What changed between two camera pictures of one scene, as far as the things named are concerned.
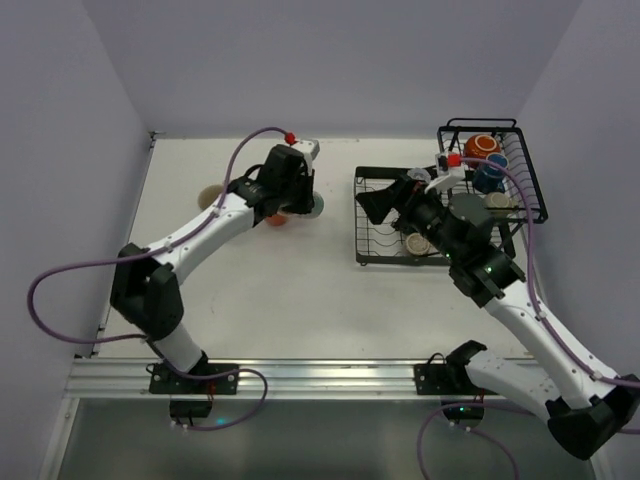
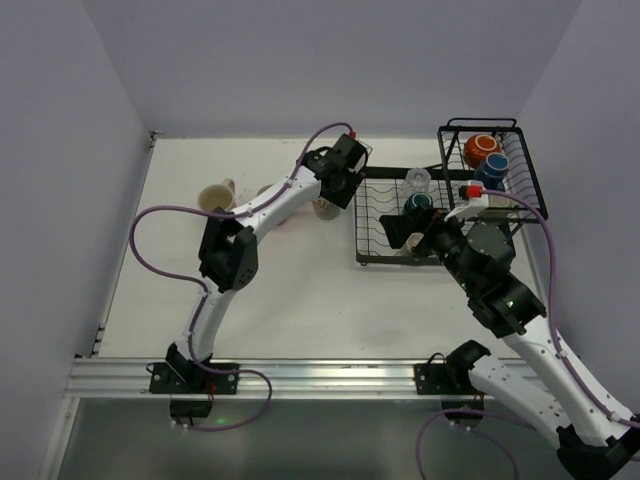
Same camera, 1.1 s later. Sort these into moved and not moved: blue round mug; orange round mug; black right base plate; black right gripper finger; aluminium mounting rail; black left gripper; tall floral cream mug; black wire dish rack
Moved: tall floral cream mug; black left gripper; black right gripper finger
Not moved: black right base plate; black wire dish rack; aluminium mounting rail; orange round mug; blue round mug
